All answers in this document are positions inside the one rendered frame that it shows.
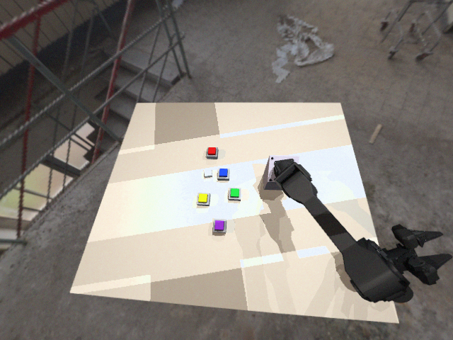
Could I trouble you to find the green button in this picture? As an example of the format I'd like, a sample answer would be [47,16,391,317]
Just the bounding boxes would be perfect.
[229,188,241,201]

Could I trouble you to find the yellow button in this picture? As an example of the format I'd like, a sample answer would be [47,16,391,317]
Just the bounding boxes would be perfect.
[197,193,211,206]

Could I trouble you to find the purple button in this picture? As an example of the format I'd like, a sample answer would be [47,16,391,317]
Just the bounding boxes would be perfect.
[213,219,227,233]

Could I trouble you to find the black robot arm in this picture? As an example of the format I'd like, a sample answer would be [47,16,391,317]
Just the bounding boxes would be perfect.
[274,159,440,303]

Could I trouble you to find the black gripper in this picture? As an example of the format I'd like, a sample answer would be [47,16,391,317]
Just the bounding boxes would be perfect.
[382,224,452,274]

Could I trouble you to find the blue button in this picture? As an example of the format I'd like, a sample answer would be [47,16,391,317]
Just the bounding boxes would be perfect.
[218,168,230,181]

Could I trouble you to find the red button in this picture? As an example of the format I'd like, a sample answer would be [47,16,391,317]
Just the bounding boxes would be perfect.
[207,147,219,159]

